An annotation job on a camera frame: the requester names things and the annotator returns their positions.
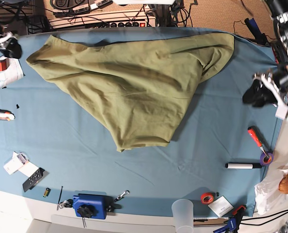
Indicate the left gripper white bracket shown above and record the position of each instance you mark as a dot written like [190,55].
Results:
[276,88]

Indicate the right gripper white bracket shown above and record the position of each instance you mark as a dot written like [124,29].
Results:
[9,46]

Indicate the olive green t-shirt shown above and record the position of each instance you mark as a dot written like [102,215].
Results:
[139,91]

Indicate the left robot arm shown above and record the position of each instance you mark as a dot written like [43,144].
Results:
[279,15]

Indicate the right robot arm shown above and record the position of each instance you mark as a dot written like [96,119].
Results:
[9,46]

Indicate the small red box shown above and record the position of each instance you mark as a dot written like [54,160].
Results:
[3,65]

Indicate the purple tape roll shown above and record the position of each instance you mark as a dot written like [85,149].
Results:
[266,159]

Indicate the black white marker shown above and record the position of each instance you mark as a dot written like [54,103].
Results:
[243,166]

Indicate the white plastic bag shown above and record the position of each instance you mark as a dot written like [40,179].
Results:
[267,194]

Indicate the blue table cloth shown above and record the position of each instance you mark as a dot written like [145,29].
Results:
[78,153]

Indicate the white card packet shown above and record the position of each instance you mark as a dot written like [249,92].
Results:
[20,162]

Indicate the red tape roll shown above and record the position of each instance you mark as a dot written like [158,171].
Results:
[207,198]

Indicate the white paper note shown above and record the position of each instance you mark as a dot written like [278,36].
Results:
[221,206]

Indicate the blue orange bar clamp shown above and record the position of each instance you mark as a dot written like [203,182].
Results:
[232,225]

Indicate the white power strip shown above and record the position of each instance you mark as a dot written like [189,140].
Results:
[107,18]

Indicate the black remote control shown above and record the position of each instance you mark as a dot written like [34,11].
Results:
[33,179]

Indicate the translucent plastic cup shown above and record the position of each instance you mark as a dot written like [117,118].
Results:
[182,211]

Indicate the small green battery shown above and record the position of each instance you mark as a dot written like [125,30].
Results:
[46,193]

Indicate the silver carabiner clip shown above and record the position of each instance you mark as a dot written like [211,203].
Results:
[122,195]

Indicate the red handled screwdriver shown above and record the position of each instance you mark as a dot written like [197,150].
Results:
[254,136]

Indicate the blue black clamp handle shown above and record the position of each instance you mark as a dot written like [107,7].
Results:
[259,37]

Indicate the blue clamp mount block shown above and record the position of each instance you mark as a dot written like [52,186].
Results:
[89,206]

